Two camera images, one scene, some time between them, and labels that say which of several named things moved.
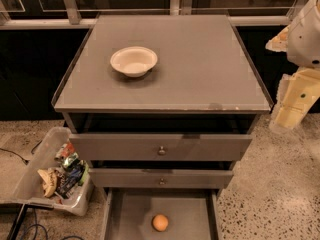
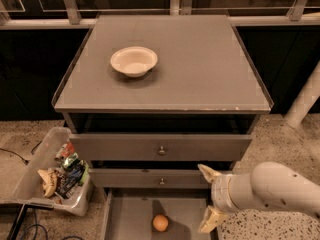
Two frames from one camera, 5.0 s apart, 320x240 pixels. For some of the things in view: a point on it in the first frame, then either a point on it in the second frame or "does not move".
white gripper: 305,40 to 220,192
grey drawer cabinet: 161,106 does not move
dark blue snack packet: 67,179 does not move
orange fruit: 160,222 does not move
